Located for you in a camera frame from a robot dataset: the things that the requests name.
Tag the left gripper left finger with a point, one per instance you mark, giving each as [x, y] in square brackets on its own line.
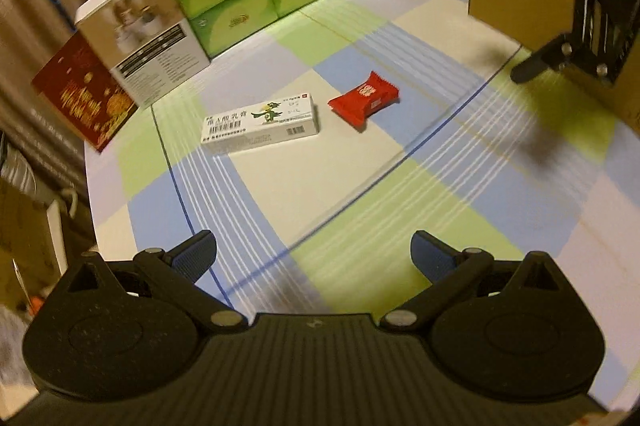
[172, 274]

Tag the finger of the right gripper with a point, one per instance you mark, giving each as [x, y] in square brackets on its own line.
[554, 55]

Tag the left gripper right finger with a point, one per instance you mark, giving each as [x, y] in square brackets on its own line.
[453, 274]

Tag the red snack packet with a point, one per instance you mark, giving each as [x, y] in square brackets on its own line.
[356, 106]

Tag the white ointment box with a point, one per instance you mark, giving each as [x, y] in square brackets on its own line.
[268, 123]

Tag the brown cardboard box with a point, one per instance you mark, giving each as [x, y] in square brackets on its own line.
[534, 23]

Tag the brown cardboard carton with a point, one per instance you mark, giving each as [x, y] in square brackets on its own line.
[42, 231]

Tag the white appliance box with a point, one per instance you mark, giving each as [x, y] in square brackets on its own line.
[148, 45]

